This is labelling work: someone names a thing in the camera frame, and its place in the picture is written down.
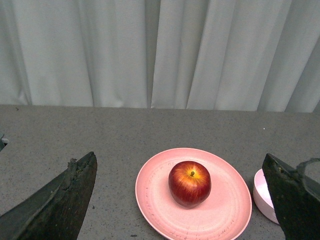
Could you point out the red yellow apple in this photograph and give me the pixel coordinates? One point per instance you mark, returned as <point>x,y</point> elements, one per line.
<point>189,183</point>

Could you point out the pink plate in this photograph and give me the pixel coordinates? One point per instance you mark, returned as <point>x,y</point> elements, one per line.
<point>224,215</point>

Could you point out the left gripper black worn right finger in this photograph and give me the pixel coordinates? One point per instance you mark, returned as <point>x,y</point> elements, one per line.
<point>295,198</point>

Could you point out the grey object at table edge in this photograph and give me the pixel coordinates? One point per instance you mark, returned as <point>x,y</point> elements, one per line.
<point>3,141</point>

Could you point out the grey-white curtain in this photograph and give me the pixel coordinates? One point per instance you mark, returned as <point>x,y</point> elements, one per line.
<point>244,55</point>

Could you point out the pale pink bowl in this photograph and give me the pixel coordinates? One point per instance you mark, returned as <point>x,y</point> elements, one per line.
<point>262,196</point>

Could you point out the left gripper black worn left finger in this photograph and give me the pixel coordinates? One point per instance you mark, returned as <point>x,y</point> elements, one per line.
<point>57,210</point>

